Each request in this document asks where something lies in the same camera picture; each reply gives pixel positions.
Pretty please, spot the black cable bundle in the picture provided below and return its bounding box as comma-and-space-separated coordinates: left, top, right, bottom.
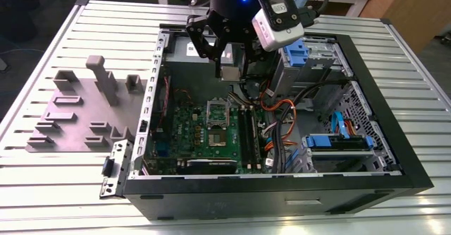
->
272, 79, 348, 174

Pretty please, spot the blue drive latch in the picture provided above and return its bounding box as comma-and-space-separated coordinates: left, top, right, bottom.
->
281, 41, 309, 67

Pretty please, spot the black camera cable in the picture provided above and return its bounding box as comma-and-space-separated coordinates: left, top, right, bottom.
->
297, 0, 330, 27

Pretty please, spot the hard disk in blue carrier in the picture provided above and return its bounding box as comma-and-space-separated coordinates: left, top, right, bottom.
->
304, 134, 374, 151

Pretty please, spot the black graphics card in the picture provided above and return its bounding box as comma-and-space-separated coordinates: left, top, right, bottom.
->
176, 157, 238, 175

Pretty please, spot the silver disk bay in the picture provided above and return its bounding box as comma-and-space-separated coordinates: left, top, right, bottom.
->
298, 133, 402, 174

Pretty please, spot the grey power supply unit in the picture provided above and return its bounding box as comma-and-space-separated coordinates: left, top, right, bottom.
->
164, 36, 234, 100

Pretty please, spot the black PC case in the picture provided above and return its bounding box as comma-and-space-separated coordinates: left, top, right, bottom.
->
118, 23, 433, 221

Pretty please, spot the metal socket cover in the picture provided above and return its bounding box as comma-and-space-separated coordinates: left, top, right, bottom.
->
206, 99, 232, 112

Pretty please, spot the silver drive cage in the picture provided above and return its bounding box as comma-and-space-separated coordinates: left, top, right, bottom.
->
270, 35, 353, 98

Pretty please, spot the wooden cabinet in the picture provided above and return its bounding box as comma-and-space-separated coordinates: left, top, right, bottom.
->
358, 0, 451, 53

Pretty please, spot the blue data wire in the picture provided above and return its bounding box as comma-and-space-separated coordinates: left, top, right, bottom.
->
330, 112, 356, 139

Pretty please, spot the metal slot bracket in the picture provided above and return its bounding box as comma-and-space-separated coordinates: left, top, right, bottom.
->
98, 139, 128, 200

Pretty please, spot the green motherboard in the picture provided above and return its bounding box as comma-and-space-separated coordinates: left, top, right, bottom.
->
142, 97, 272, 175

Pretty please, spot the grey parts rack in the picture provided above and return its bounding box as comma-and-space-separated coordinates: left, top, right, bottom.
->
23, 54, 148, 153

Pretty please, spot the silver CPU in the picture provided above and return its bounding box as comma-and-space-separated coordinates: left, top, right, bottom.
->
220, 66, 242, 83

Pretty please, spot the black RAM slot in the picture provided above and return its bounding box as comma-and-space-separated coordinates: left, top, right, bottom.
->
237, 105, 253, 170
246, 105, 264, 169

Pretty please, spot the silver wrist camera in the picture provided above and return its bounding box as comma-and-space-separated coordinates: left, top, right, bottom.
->
245, 0, 304, 52

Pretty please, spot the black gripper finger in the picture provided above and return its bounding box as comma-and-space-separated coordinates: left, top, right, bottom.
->
185, 14, 226, 78
240, 38, 269, 78

